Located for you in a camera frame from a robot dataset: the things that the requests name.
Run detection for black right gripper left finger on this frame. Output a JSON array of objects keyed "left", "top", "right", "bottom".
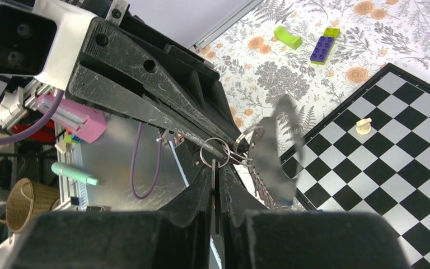
[{"left": 5, "top": 168, "right": 212, "bottom": 268}]

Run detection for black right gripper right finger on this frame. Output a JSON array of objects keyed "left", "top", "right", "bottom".
[{"left": 218, "top": 168, "right": 409, "bottom": 268}]

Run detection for mint green marker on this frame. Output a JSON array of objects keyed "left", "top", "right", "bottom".
[{"left": 51, "top": 162, "right": 99, "bottom": 185}]

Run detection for woven wicker basket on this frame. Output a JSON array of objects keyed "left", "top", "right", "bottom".
[{"left": 0, "top": 178, "right": 60, "bottom": 234}]

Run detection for beige chess pawn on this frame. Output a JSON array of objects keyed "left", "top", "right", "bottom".
[{"left": 356, "top": 118, "right": 372, "bottom": 135}]

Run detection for purple green toy brick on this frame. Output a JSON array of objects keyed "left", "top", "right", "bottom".
[{"left": 310, "top": 27, "right": 340, "bottom": 65}]

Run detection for black white chessboard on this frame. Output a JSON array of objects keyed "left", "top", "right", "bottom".
[{"left": 281, "top": 64, "right": 430, "bottom": 268}]

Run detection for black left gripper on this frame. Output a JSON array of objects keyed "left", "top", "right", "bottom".
[{"left": 66, "top": 11, "right": 241, "bottom": 157}]

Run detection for pink metronome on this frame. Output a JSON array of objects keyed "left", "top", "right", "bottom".
[{"left": 52, "top": 99, "right": 107, "bottom": 143}]

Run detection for coloured toy blocks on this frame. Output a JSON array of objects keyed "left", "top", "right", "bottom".
[{"left": 63, "top": 133, "right": 81, "bottom": 144}]

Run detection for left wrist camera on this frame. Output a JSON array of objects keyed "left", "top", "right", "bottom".
[{"left": 0, "top": 0, "right": 130, "bottom": 91}]

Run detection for floral table cloth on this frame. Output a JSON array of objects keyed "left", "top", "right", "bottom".
[{"left": 199, "top": 0, "right": 430, "bottom": 212}]

